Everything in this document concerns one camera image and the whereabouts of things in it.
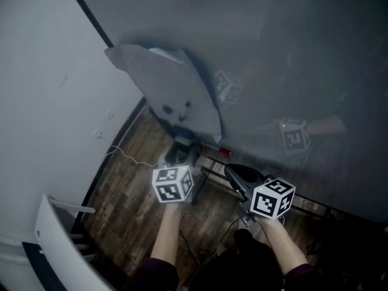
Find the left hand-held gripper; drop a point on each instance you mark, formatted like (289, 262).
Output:
(171, 185)

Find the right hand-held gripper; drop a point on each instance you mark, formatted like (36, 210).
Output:
(269, 200)

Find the blue eraser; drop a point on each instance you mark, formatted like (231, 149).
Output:
(183, 132)

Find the person's right forearm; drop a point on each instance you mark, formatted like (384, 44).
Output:
(280, 244)

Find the person's left forearm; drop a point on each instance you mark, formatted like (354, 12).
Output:
(171, 232)

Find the large grey whiteboard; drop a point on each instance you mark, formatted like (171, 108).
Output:
(272, 56)

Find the red capped marker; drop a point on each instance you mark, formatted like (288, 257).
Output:
(225, 151)

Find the person's dark trousers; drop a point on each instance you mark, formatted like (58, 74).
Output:
(239, 262)

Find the person's dark right sleeve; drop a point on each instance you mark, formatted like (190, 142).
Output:
(303, 279)

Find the person's dark sleeve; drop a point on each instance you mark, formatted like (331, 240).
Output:
(154, 276)
(303, 279)

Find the person's dark left sleeve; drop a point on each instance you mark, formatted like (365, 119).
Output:
(154, 276)

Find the white curved furniture panel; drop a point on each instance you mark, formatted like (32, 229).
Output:
(63, 247)

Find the white wall socket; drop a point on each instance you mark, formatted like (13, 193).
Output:
(98, 133)

